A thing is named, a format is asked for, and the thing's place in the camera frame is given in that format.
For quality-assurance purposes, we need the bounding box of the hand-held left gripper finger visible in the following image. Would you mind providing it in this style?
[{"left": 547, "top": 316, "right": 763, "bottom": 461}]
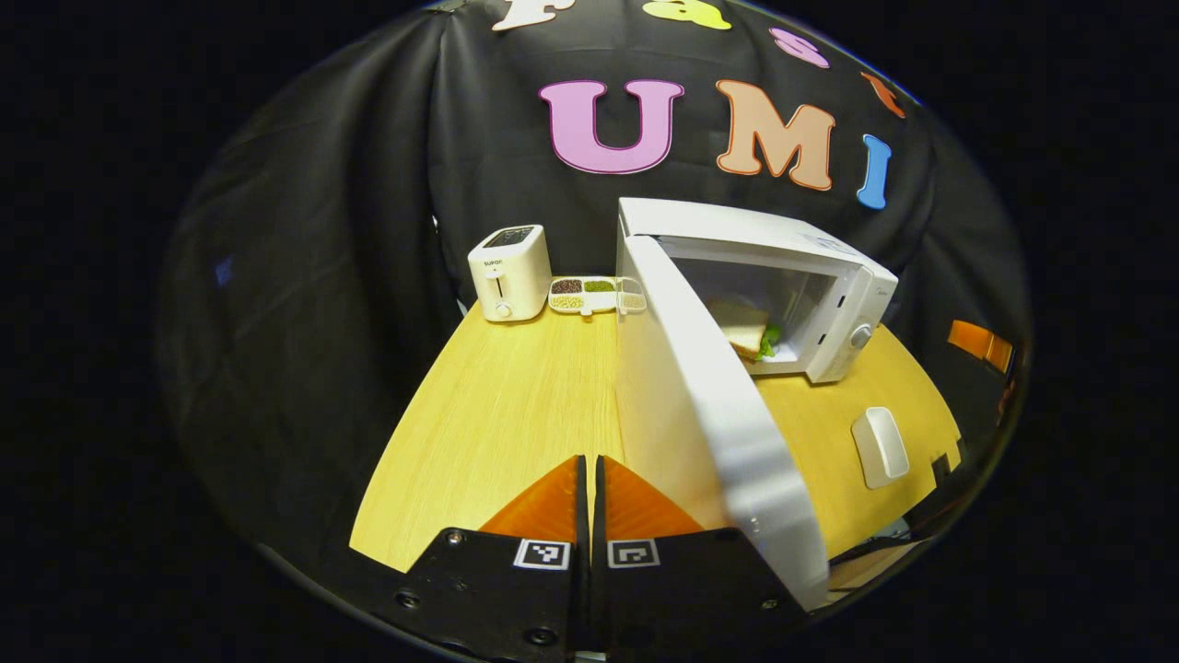
[
  {"left": 592, "top": 454, "right": 811, "bottom": 657},
  {"left": 373, "top": 454, "right": 590, "bottom": 663}
]

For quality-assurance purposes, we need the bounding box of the white microwave oven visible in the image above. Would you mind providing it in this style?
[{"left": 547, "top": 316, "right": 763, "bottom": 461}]
[{"left": 614, "top": 196, "right": 899, "bottom": 611}]

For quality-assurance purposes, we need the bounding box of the bread and lettuce sandwich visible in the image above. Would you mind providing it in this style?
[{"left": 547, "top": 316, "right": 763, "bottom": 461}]
[{"left": 707, "top": 299, "right": 784, "bottom": 362}]

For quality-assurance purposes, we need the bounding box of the white rectangular plate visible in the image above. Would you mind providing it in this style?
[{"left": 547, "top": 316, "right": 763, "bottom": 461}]
[{"left": 850, "top": 406, "right": 911, "bottom": 491}]

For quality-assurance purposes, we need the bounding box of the divided tray of beans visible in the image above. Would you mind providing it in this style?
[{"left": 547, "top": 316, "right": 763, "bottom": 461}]
[{"left": 548, "top": 276, "right": 648, "bottom": 317}]

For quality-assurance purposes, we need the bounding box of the white toaster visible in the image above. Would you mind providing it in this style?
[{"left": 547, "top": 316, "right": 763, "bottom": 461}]
[{"left": 467, "top": 224, "right": 554, "bottom": 323}]

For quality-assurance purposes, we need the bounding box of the black backdrop cloth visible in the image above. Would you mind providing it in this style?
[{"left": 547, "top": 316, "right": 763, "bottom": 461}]
[{"left": 157, "top": 0, "right": 1031, "bottom": 572}]

